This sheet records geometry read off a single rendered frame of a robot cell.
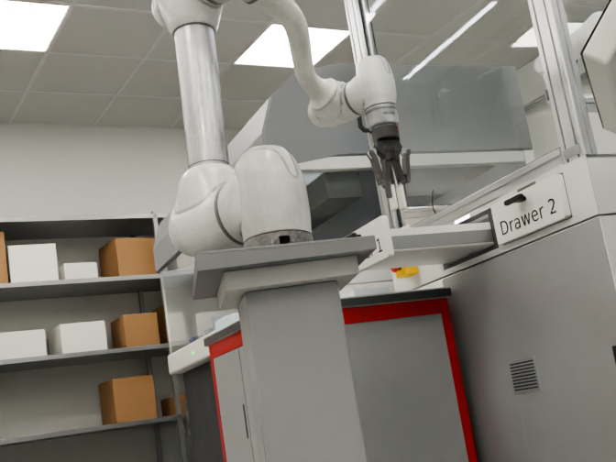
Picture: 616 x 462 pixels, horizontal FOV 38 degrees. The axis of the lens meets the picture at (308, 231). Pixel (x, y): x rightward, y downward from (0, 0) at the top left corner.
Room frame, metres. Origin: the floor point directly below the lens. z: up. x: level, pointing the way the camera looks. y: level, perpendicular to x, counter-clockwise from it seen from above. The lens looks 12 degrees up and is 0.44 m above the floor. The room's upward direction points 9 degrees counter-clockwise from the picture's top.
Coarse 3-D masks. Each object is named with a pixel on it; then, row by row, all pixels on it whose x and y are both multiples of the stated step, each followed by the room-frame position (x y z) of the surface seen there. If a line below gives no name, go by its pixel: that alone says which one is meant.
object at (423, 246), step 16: (464, 224) 2.40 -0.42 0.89; (480, 224) 2.42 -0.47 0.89; (400, 240) 2.31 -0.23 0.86; (416, 240) 2.33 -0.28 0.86; (432, 240) 2.35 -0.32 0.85; (448, 240) 2.37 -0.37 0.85; (464, 240) 2.39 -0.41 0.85; (480, 240) 2.41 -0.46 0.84; (400, 256) 2.40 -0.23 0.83; (416, 256) 2.44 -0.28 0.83; (432, 256) 2.48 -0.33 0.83; (448, 256) 2.53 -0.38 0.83; (464, 256) 2.57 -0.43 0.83
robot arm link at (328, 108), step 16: (256, 0) 2.07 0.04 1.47; (272, 0) 2.08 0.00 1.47; (288, 0) 2.11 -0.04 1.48; (272, 16) 2.14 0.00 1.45; (288, 16) 2.14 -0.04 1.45; (288, 32) 2.20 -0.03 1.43; (304, 32) 2.20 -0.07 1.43; (304, 48) 2.25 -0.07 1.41; (304, 64) 2.31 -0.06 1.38; (304, 80) 2.37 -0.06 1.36; (320, 80) 2.41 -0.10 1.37; (320, 96) 2.43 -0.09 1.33; (336, 96) 2.43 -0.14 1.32; (320, 112) 2.46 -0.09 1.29; (336, 112) 2.45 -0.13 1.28; (352, 112) 2.45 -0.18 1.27
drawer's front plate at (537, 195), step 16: (560, 176) 2.13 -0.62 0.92; (528, 192) 2.23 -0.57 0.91; (544, 192) 2.17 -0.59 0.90; (560, 192) 2.12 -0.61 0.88; (496, 208) 2.36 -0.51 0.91; (512, 208) 2.30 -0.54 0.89; (528, 208) 2.24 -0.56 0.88; (544, 208) 2.18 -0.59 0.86; (560, 208) 2.13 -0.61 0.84; (496, 224) 2.38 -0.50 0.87; (512, 224) 2.31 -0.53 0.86; (544, 224) 2.20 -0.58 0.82; (512, 240) 2.34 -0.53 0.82
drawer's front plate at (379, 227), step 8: (384, 216) 2.28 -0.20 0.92; (368, 224) 2.35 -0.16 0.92; (376, 224) 2.31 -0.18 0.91; (384, 224) 2.28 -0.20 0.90; (360, 232) 2.40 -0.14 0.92; (368, 232) 2.36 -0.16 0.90; (376, 232) 2.32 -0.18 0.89; (384, 232) 2.28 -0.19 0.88; (376, 240) 2.33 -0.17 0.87; (384, 240) 2.29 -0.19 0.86; (384, 248) 2.29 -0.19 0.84; (392, 248) 2.29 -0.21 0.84; (368, 256) 2.38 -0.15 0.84; (376, 256) 2.34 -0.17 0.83; (384, 256) 2.30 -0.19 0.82; (392, 256) 2.29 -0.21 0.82; (360, 264) 2.43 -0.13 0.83; (368, 264) 2.39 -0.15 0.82; (376, 264) 2.38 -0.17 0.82
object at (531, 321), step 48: (576, 240) 2.13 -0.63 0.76; (432, 288) 2.76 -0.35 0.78; (480, 288) 2.53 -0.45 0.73; (528, 288) 2.33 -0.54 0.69; (576, 288) 2.17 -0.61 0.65; (480, 336) 2.57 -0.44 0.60; (528, 336) 2.37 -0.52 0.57; (576, 336) 2.20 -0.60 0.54; (480, 384) 2.61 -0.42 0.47; (528, 384) 2.40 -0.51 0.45; (576, 384) 2.24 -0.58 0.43; (480, 432) 2.65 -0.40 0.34; (528, 432) 2.45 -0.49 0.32; (576, 432) 2.27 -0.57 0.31
